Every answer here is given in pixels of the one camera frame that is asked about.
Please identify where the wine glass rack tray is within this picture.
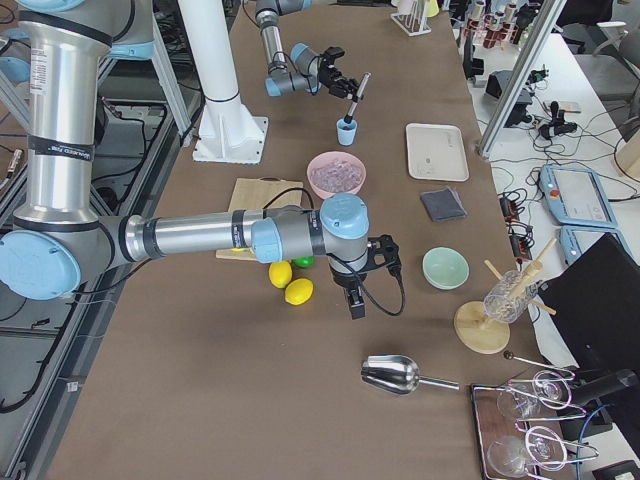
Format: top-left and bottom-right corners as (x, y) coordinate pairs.
(470, 369), (599, 479)

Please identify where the grey folded cloth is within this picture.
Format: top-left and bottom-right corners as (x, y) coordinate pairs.
(420, 187), (467, 222)

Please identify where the green bowl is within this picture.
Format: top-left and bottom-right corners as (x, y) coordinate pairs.
(422, 247), (470, 290)

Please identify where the cream rabbit tray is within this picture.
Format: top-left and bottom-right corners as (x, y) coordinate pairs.
(405, 123), (469, 182)

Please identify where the white wire cup rack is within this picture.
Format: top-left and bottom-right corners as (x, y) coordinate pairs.
(390, 0), (431, 37)

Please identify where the metal scoop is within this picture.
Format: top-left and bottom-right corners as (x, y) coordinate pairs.
(361, 354), (460, 395)

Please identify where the aluminium frame post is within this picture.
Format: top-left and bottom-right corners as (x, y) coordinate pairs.
(477, 0), (566, 160)

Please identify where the yellow cup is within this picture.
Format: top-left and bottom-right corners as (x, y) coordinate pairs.
(425, 0), (440, 18)

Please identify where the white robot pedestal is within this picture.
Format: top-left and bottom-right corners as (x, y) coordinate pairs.
(178, 0), (268, 165)

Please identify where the green lime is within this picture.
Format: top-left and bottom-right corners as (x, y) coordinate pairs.
(292, 256), (315, 269)

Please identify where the yellow lemon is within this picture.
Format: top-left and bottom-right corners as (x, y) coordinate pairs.
(284, 278), (314, 306)
(268, 261), (293, 289)

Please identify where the clear ice cubes pile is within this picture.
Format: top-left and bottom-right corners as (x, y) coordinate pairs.
(311, 159), (364, 193)

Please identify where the teach pendant tablet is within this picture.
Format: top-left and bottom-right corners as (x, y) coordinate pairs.
(539, 165), (618, 228)
(559, 225), (630, 266)

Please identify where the pink cup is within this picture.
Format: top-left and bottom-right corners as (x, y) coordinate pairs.
(396, 0), (414, 15)

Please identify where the clear glass on stand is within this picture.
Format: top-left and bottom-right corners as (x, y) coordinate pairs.
(483, 270), (538, 324)

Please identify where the wooden stand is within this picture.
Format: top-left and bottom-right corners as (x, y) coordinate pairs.
(453, 238), (556, 354)

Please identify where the metal muddler with black cap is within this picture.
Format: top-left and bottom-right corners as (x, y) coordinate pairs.
(343, 72), (371, 124)

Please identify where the light blue cup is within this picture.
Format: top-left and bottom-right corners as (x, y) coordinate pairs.
(336, 118), (358, 146)

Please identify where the pink bowl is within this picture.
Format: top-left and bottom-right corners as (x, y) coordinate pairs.
(307, 151), (366, 199)

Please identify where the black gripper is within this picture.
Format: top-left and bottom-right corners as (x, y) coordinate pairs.
(318, 60), (358, 98)
(330, 266), (367, 320)

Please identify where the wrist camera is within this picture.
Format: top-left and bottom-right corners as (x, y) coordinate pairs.
(364, 234), (402, 281)
(322, 46), (345, 65)

